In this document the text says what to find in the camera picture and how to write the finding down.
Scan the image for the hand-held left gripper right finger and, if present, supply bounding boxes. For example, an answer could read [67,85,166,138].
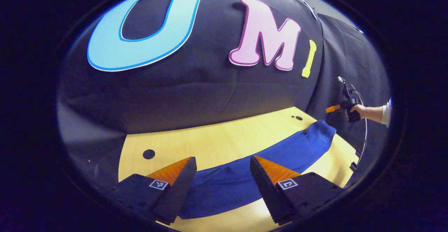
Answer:
[249,155,344,226]

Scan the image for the black backdrop cloth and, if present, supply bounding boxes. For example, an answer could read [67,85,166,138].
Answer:
[57,0,392,190]

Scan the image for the thin grey cable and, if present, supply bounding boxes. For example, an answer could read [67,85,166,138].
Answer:
[345,82,368,164]

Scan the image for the blue jeans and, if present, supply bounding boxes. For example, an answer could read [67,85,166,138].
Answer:
[178,120,337,220]

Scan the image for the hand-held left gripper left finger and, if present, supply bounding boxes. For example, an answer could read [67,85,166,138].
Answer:
[111,156,197,226]

